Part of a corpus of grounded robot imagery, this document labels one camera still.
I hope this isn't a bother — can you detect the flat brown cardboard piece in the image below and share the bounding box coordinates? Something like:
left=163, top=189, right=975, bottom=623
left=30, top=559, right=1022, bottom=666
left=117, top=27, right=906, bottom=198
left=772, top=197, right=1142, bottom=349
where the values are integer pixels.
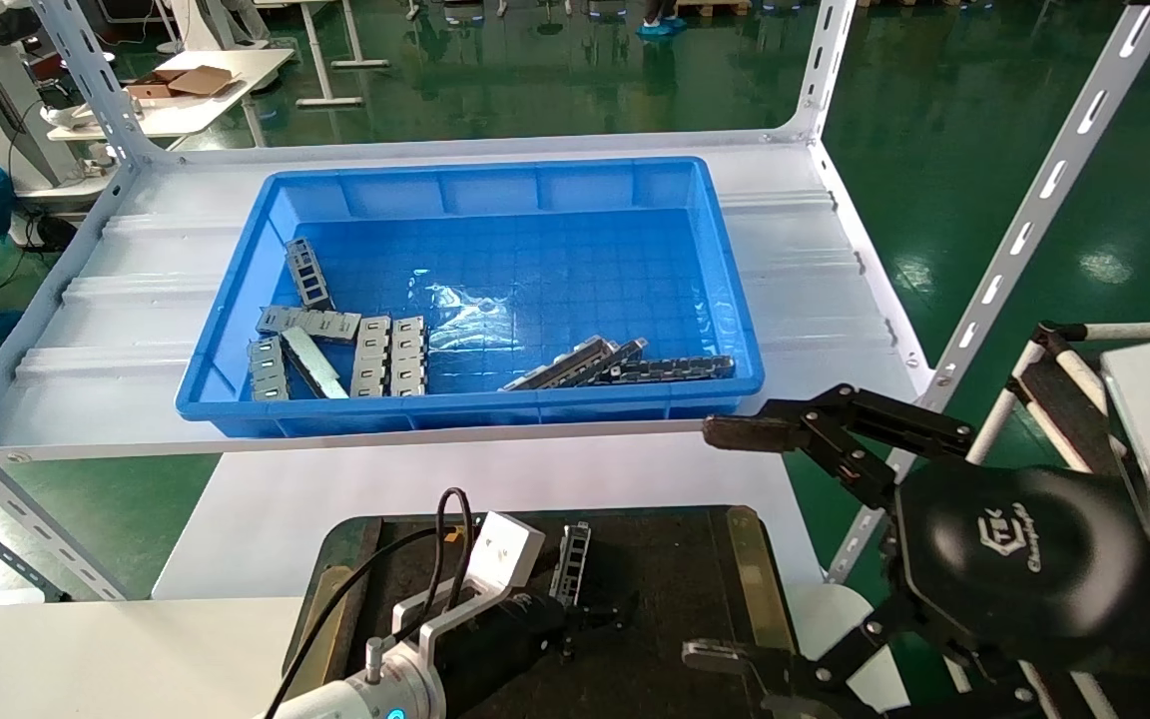
left=126, top=65, right=242, bottom=101

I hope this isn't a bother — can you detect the grey metal channel part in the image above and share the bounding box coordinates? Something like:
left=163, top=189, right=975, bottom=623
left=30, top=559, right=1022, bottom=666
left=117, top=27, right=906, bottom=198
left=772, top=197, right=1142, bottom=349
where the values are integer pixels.
left=281, top=327, right=349, bottom=400
left=284, top=238, right=336, bottom=311
left=256, top=305, right=363, bottom=344
left=550, top=521, right=593, bottom=608
left=388, top=317, right=428, bottom=397
left=248, top=337, right=291, bottom=402
left=349, top=317, right=393, bottom=397
left=555, top=338, right=649, bottom=388
left=500, top=336, right=619, bottom=391
left=595, top=355, right=736, bottom=385

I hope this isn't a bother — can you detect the white tubular frame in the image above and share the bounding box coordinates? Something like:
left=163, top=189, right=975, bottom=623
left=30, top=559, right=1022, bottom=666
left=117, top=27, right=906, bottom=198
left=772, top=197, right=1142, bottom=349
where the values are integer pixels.
left=964, top=320, right=1150, bottom=480

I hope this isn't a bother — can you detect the grey slotted metal rack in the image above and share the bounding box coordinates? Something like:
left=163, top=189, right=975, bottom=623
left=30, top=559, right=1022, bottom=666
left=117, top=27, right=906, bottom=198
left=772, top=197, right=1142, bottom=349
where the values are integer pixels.
left=0, top=0, right=1150, bottom=605

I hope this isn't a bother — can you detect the white desk pedestal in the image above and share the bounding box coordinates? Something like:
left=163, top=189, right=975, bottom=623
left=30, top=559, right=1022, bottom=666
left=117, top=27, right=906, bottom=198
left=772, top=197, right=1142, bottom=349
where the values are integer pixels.
left=293, top=0, right=391, bottom=109

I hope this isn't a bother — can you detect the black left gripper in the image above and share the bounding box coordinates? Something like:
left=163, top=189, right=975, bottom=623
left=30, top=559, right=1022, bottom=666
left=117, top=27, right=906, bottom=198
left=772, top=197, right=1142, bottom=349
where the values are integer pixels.
left=435, top=591, right=638, bottom=715

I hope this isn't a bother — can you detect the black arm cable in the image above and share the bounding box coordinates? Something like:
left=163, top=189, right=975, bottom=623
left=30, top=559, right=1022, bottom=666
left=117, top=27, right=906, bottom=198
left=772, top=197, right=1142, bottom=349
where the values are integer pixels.
left=276, top=487, right=476, bottom=719

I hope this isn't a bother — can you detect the large blue plastic bin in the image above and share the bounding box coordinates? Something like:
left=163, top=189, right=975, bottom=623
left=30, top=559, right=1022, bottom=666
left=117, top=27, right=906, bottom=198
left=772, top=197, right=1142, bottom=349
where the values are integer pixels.
left=174, top=155, right=766, bottom=440

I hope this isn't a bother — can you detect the white rounded side table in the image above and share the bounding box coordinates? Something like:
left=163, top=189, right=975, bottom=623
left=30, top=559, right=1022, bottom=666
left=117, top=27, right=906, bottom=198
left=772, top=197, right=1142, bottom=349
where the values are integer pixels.
left=790, top=582, right=900, bottom=712
left=0, top=597, right=306, bottom=719

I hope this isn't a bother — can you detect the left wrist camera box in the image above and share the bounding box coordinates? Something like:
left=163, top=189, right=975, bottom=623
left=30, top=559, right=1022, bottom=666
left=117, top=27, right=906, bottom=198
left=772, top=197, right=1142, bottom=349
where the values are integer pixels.
left=470, top=511, right=547, bottom=592

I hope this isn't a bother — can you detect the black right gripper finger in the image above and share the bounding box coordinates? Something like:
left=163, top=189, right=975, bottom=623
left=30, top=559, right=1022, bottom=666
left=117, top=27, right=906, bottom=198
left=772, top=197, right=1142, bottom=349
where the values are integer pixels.
left=703, top=384, right=977, bottom=512
left=683, top=597, right=1035, bottom=719

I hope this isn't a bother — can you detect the white desk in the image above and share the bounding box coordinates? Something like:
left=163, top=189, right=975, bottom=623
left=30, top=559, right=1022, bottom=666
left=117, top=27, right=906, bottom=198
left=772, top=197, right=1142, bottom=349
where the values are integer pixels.
left=44, top=48, right=296, bottom=149

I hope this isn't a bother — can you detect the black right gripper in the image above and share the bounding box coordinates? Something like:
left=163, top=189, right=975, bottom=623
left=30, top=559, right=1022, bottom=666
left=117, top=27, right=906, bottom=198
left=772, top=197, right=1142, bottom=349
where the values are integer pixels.
left=894, top=462, right=1150, bottom=719

